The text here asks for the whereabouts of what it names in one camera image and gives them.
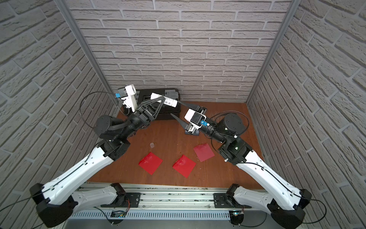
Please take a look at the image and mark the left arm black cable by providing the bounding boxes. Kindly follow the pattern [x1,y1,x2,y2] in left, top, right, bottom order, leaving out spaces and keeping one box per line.
[0,91,126,229]

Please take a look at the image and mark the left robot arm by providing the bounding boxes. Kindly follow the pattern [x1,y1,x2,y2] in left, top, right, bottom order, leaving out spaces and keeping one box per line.
[30,96,165,228]

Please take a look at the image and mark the middle red envelope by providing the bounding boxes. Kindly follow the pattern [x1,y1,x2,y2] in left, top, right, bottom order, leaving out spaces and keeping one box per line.
[173,155,196,178]

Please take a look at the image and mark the aluminium rail frame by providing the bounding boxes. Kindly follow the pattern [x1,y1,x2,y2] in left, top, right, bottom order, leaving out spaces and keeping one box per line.
[70,185,274,224]

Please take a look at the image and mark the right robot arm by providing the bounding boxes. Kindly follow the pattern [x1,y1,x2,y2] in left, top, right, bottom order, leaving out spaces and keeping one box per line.
[174,101,312,229]

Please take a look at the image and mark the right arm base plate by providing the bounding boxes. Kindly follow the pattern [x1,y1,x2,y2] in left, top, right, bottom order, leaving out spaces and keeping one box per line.
[213,193,251,209]

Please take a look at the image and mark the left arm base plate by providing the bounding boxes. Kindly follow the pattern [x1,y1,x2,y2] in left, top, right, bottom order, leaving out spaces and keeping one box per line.
[101,193,141,208]

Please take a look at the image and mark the right dark red envelope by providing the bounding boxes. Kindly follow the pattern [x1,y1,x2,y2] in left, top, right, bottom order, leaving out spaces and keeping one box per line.
[193,143,214,162]

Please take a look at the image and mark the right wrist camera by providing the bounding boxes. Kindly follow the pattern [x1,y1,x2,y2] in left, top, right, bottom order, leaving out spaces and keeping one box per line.
[185,109,207,129]

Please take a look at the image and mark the black plastic toolbox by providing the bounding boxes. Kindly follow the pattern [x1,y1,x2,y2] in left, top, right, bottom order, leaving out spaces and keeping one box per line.
[134,88,181,120]

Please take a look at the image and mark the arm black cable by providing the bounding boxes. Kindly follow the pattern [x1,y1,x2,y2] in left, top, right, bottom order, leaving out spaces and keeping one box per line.
[208,110,327,224]
[0,91,126,229]

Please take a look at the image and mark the white glue stick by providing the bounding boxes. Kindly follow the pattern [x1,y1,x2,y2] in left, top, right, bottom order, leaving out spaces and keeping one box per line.
[151,93,178,107]

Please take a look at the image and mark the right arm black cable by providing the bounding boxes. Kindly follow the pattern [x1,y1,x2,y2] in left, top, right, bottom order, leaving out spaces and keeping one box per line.
[208,110,327,224]

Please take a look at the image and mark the left red envelope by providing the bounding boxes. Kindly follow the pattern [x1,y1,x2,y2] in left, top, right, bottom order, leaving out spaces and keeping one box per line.
[138,152,163,175]

